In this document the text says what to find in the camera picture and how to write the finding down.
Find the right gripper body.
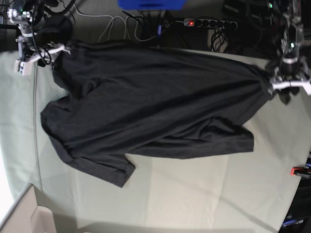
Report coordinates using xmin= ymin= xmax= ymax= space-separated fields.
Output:
xmin=14 ymin=35 xmax=71 ymax=76

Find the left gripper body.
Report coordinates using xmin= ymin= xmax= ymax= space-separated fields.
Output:
xmin=266 ymin=57 xmax=311 ymax=96

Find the black t-shirt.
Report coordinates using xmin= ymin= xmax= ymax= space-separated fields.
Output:
xmin=40 ymin=40 xmax=272 ymax=187

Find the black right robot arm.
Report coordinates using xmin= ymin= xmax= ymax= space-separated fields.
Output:
xmin=7 ymin=0 xmax=75 ymax=76

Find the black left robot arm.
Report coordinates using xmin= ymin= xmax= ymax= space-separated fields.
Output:
xmin=265 ymin=0 xmax=311 ymax=104

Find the red black side clamp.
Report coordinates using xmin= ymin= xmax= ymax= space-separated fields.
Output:
xmin=291 ymin=157 xmax=311 ymax=179

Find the green table cloth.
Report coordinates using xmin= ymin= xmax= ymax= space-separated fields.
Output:
xmin=0 ymin=52 xmax=311 ymax=233

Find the blue plastic bin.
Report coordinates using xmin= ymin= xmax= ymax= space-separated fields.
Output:
xmin=118 ymin=0 xmax=186 ymax=10

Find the white power strip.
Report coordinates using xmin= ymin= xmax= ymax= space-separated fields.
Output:
xmin=183 ymin=18 xmax=238 ymax=30

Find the cardboard box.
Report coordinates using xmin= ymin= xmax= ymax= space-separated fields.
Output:
xmin=0 ymin=184 xmax=57 ymax=233

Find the black cable bundle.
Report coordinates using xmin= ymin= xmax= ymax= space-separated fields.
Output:
xmin=208 ymin=30 xmax=230 ymax=53

